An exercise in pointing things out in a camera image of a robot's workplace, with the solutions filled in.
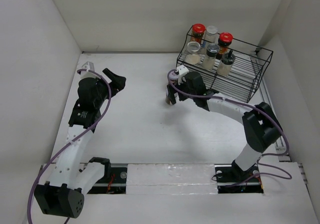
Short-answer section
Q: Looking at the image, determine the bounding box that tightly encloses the white lid brown spice jar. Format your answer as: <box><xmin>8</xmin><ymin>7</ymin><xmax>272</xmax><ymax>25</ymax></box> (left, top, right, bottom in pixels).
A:
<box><xmin>165</xmin><ymin>91</ymin><xmax>176</xmax><ymax>105</ymax></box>

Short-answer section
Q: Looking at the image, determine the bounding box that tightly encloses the round glass jar white powder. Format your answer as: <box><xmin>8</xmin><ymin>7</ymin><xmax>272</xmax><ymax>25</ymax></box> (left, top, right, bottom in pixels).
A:
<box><xmin>185</xmin><ymin>41</ymin><xmax>201</xmax><ymax>65</ymax></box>

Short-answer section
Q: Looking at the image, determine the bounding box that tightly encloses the black grinder cap spice bottle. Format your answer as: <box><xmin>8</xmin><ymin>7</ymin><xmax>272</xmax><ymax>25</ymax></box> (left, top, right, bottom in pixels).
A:
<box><xmin>217</xmin><ymin>50</ymin><xmax>235</xmax><ymax>77</ymax></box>

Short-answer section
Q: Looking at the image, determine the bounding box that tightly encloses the silver lid blue label bottle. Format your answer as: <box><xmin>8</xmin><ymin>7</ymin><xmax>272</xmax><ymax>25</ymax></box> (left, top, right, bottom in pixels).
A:
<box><xmin>203</xmin><ymin>26</ymin><xmax>218</xmax><ymax>47</ymax></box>

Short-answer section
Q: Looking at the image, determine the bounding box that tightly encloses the red lid sauce jar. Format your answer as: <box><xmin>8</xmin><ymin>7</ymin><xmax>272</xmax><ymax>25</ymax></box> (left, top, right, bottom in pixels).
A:
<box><xmin>190</xmin><ymin>24</ymin><xmax>206</xmax><ymax>44</ymax></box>
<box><xmin>216</xmin><ymin>32</ymin><xmax>233</xmax><ymax>60</ymax></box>

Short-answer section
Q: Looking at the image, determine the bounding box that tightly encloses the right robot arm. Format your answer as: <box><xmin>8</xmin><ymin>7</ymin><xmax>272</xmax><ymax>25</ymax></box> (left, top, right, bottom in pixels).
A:
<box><xmin>166</xmin><ymin>70</ymin><xmax>284</xmax><ymax>182</ymax></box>

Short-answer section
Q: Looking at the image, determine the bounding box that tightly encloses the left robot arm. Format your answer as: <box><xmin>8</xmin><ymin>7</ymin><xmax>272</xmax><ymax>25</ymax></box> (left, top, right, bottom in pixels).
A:
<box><xmin>31</xmin><ymin>68</ymin><xmax>127</xmax><ymax>219</ymax></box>

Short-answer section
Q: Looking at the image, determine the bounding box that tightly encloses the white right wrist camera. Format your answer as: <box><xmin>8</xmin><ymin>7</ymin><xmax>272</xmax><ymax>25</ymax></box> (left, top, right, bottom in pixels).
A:
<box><xmin>174</xmin><ymin>65</ymin><xmax>189</xmax><ymax>84</ymax></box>

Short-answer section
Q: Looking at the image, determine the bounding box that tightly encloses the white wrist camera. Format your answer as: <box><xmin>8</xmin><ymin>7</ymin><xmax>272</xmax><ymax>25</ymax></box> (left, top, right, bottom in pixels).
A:
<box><xmin>174</xmin><ymin>65</ymin><xmax>189</xmax><ymax>84</ymax></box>
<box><xmin>76</xmin><ymin>62</ymin><xmax>96</xmax><ymax>80</ymax></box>

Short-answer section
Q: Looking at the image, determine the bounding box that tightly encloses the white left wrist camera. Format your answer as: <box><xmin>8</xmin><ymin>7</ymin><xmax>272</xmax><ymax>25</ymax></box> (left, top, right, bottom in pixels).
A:
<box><xmin>76</xmin><ymin>62</ymin><xmax>96</xmax><ymax>80</ymax></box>

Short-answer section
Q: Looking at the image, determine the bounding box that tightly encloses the black wire rack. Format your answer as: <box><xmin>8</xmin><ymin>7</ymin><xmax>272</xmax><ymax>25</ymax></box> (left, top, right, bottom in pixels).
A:
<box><xmin>176</xmin><ymin>29</ymin><xmax>274</xmax><ymax>103</ymax></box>

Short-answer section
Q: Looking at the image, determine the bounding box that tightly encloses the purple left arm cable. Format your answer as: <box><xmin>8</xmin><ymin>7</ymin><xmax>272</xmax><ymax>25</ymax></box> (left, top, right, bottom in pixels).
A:
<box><xmin>26</xmin><ymin>69</ymin><xmax>112</xmax><ymax>224</ymax></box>

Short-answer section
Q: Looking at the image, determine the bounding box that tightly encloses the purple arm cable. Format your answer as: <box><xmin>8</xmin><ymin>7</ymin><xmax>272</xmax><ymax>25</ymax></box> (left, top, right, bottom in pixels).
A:
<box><xmin>166</xmin><ymin>70</ymin><xmax>293</xmax><ymax>187</ymax></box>
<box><xmin>26</xmin><ymin>69</ymin><xmax>112</xmax><ymax>224</ymax></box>

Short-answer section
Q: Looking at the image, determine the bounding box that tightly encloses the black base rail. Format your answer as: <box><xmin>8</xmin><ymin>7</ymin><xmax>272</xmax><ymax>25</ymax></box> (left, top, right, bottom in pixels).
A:
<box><xmin>88</xmin><ymin>165</ymin><xmax>264</xmax><ymax>194</ymax></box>

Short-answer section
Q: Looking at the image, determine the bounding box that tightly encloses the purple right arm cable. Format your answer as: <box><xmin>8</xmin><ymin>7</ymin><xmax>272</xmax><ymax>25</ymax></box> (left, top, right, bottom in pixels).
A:
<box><xmin>166</xmin><ymin>70</ymin><xmax>293</xmax><ymax>187</ymax></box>

